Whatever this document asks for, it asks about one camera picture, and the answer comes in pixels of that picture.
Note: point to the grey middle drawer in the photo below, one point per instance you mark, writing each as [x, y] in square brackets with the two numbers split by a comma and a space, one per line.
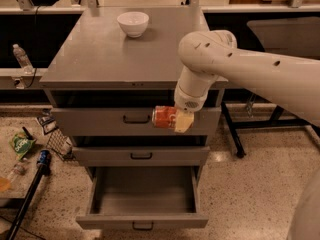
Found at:
[141, 156]

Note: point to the white ceramic bowl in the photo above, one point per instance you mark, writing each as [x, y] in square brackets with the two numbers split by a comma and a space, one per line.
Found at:
[134, 23]

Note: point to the grey metal drawer cabinet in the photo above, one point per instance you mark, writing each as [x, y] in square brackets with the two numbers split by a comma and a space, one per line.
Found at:
[98, 66]

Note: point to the clear plastic water bottle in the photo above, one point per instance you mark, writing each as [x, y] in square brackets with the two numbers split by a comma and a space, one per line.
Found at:
[23, 59]

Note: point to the black stand with grey tray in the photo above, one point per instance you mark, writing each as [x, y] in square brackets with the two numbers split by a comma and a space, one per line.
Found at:
[297, 36]

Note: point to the clear bottle on floor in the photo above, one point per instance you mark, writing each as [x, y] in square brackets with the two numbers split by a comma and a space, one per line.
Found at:
[19, 169]

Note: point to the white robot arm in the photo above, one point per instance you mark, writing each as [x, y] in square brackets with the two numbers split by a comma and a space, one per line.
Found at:
[292, 83]

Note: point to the grey open bottom drawer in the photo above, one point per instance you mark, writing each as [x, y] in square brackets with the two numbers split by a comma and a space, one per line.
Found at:
[143, 199]

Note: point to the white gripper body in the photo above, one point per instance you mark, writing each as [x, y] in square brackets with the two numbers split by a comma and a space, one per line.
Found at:
[187, 102]

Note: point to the grey top drawer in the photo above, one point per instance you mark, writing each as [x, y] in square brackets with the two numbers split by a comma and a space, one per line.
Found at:
[108, 122]

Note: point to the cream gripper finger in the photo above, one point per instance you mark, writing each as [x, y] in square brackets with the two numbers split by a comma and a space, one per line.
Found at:
[184, 121]

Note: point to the blue-tipped black pole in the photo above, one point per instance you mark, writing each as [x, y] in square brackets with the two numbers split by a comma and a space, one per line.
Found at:
[43, 168]

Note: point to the dark snack packet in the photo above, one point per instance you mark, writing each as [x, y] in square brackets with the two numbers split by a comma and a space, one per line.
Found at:
[47, 121]

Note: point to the orange soda can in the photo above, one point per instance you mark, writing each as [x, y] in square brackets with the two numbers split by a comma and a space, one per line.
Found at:
[164, 117]

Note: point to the green chip bag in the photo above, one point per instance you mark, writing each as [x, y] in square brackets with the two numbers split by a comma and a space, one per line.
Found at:
[21, 144]

